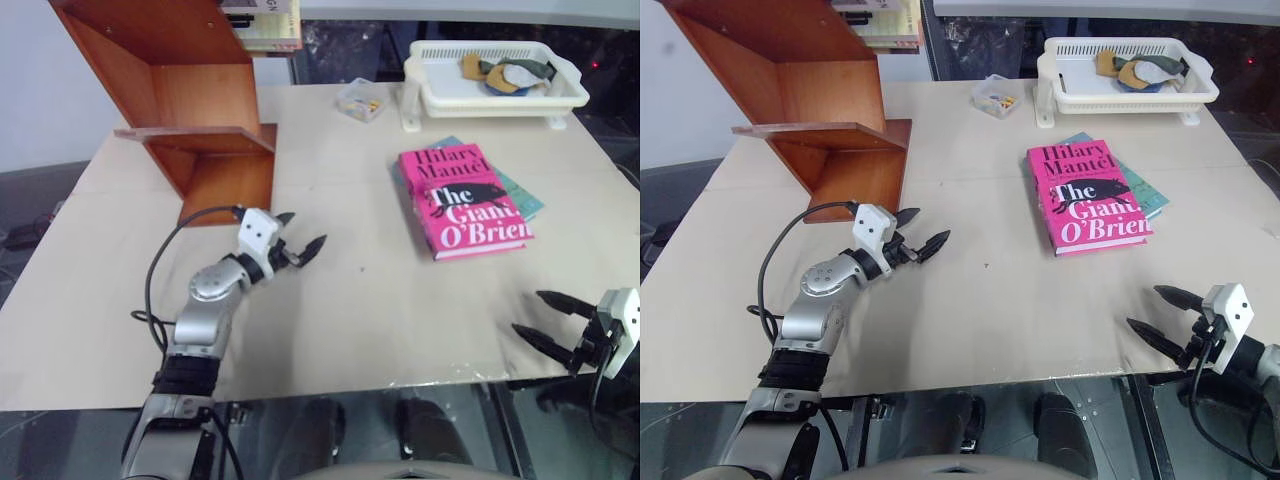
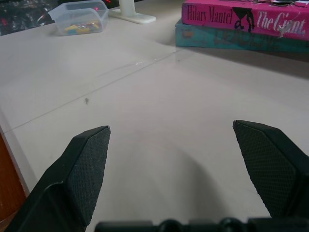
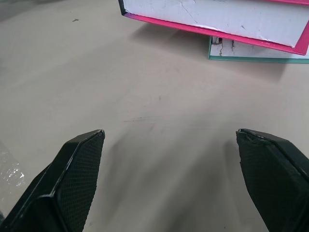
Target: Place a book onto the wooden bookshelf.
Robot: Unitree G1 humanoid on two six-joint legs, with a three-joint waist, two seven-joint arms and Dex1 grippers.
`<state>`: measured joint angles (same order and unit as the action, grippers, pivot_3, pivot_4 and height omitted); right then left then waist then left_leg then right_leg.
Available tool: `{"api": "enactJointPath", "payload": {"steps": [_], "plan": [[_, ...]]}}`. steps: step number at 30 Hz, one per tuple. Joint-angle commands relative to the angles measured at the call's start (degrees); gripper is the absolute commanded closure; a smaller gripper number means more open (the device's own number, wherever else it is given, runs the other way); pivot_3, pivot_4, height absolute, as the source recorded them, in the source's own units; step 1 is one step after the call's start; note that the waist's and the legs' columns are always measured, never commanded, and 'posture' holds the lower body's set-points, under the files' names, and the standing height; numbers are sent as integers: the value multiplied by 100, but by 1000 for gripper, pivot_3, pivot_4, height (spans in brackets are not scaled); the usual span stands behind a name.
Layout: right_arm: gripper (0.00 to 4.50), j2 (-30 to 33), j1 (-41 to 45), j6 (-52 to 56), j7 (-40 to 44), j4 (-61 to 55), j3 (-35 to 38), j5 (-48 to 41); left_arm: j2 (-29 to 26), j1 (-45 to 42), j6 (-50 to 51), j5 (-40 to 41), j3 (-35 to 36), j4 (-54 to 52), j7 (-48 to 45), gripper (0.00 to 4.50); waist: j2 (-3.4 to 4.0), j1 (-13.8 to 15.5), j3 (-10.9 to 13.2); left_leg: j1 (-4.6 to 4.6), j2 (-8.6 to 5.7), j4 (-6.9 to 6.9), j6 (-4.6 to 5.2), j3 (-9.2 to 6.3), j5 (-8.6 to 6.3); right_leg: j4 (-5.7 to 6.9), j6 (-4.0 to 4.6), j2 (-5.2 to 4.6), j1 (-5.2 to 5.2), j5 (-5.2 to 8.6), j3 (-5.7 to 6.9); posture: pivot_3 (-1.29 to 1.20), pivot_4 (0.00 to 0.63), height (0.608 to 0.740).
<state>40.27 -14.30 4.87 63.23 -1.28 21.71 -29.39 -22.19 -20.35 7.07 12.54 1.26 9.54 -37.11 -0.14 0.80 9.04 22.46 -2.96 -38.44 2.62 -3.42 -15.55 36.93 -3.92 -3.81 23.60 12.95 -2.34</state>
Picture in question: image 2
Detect clear plastic box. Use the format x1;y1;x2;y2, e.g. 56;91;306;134
48;0;110;37

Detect pink paperback book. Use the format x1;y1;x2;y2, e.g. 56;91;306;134
181;0;309;41

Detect wooden book stand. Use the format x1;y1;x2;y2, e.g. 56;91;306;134
0;131;28;222

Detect teal hardcover book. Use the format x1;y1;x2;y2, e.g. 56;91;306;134
175;19;309;54

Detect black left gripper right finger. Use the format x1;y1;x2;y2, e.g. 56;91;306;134
232;119;309;219

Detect colourful small pieces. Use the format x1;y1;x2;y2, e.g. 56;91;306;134
64;20;101;34

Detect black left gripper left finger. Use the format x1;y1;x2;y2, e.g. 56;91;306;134
4;125;112;232

